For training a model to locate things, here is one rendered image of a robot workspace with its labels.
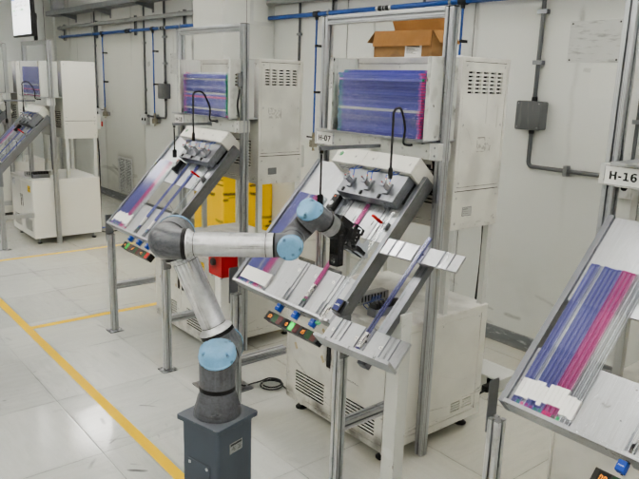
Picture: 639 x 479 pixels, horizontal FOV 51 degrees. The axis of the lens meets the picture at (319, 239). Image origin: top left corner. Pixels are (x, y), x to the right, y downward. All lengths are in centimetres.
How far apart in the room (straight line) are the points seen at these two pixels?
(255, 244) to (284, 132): 208
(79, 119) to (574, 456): 561
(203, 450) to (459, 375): 142
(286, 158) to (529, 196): 148
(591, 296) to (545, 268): 209
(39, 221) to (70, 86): 132
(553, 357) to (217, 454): 106
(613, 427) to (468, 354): 138
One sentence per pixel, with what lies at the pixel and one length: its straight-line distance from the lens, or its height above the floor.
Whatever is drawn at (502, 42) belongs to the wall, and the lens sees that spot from 437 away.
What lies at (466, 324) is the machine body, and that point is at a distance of 315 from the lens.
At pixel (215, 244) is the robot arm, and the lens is 203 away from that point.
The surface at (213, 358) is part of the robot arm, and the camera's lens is 212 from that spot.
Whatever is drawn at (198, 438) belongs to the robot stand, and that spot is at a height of 49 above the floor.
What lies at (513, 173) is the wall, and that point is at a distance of 430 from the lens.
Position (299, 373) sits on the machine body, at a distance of 333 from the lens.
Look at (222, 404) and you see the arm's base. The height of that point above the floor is 61.
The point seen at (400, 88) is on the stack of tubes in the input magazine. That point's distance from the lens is 279.
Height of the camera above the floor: 160
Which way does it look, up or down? 13 degrees down
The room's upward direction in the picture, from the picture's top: 2 degrees clockwise
